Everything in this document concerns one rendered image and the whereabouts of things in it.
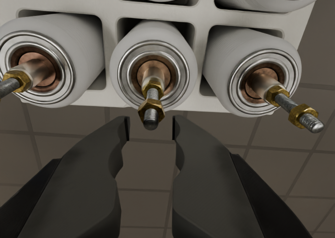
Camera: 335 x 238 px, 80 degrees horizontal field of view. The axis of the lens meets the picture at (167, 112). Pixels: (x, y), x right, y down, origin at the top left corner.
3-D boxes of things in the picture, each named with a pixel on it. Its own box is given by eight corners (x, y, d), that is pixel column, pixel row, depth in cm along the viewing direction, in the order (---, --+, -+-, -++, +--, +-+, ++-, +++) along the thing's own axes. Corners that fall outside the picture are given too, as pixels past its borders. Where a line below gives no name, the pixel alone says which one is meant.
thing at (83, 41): (127, 53, 38) (104, 90, 22) (84, 74, 39) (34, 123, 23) (97, -1, 33) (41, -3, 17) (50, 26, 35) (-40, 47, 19)
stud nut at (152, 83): (153, 75, 18) (152, 78, 17) (167, 88, 18) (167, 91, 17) (138, 91, 18) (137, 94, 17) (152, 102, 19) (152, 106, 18)
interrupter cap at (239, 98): (212, 94, 23) (214, 97, 22) (258, 33, 20) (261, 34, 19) (261, 122, 25) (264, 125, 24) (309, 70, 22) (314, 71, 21)
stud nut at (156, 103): (151, 93, 14) (151, 98, 14) (169, 107, 15) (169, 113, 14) (134, 111, 15) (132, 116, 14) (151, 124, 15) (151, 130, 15)
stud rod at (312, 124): (260, 90, 21) (307, 130, 14) (267, 82, 21) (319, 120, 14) (267, 94, 21) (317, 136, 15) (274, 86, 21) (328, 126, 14)
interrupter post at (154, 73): (169, 80, 22) (170, 92, 19) (149, 90, 22) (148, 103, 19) (158, 60, 21) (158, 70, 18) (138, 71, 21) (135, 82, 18)
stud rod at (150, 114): (152, 76, 19) (150, 115, 13) (160, 83, 20) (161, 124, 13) (146, 83, 20) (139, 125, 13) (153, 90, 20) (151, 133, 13)
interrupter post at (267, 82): (245, 86, 22) (257, 98, 20) (259, 68, 22) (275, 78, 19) (260, 96, 23) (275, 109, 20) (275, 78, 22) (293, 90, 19)
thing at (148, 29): (190, 55, 38) (212, 93, 22) (146, 78, 40) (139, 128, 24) (166, 5, 34) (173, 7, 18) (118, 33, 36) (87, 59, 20)
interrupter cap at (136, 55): (200, 88, 22) (201, 91, 22) (142, 117, 24) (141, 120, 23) (168, 24, 19) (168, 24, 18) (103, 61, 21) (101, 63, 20)
